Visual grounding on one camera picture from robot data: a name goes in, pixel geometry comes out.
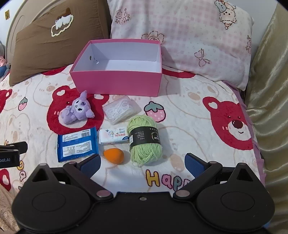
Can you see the beige fuzzy blanket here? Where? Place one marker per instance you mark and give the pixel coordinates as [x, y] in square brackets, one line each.
[6, 207]

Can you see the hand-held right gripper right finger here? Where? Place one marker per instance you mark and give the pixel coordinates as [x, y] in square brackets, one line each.
[194, 165]

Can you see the golden satin cloth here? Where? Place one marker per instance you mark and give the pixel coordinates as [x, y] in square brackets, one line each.
[270, 90]

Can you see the cream headboard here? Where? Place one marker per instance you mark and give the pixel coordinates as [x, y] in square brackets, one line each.
[13, 29]

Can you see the pink cardboard box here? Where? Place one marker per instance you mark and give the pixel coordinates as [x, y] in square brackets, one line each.
[112, 83]

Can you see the yellow wall sticker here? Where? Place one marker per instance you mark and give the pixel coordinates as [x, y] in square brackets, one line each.
[7, 14]

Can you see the pink checkered pillow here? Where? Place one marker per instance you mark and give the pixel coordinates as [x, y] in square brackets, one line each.
[191, 33]

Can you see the pink frilled bed sheet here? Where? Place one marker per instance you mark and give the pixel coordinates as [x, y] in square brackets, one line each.
[258, 153]

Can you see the bear printed blanket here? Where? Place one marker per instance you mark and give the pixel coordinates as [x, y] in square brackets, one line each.
[191, 126]

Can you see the purple plush toy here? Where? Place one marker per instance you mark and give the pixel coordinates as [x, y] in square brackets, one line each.
[76, 112]

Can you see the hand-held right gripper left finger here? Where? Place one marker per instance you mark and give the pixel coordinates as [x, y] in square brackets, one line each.
[91, 165]

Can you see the orange makeup sponge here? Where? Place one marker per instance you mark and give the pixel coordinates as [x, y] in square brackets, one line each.
[113, 156]

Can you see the clear floss pick box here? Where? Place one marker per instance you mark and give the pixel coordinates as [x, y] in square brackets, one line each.
[119, 110]

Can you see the green yarn ball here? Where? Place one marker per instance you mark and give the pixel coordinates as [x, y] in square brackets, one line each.
[144, 153]

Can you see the white tissue packet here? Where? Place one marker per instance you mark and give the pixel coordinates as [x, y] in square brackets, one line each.
[112, 136]

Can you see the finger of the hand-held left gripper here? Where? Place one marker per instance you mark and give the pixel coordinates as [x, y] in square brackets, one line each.
[21, 146]

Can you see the grey plush toy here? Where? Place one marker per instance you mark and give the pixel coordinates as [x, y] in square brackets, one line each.
[1, 50]

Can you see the brown pillow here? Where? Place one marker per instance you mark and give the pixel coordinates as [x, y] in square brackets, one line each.
[45, 51]

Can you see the blue wet wipes packet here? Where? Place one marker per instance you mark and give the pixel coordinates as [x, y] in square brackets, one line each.
[76, 146]

